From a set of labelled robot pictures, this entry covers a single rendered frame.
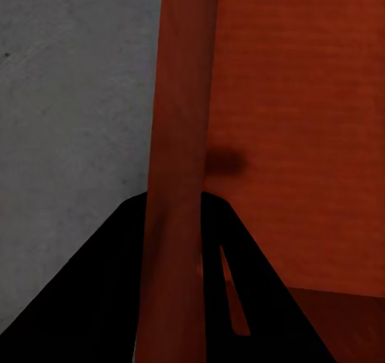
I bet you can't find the storage box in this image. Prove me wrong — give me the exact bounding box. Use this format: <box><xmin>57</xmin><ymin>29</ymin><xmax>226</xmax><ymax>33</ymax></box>
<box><xmin>133</xmin><ymin>0</ymin><xmax>385</xmax><ymax>363</ymax></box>

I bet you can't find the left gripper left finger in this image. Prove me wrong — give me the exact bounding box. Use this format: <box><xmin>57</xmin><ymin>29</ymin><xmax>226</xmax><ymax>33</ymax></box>
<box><xmin>0</xmin><ymin>192</ymin><xmax>147</xmax><ymax>363</ymax></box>

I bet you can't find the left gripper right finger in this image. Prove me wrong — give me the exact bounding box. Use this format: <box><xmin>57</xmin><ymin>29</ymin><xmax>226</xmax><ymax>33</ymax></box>
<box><xmin>201</xmin><ymin>192</ymin><xmax>336</xmax><ymax>363</ymax></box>

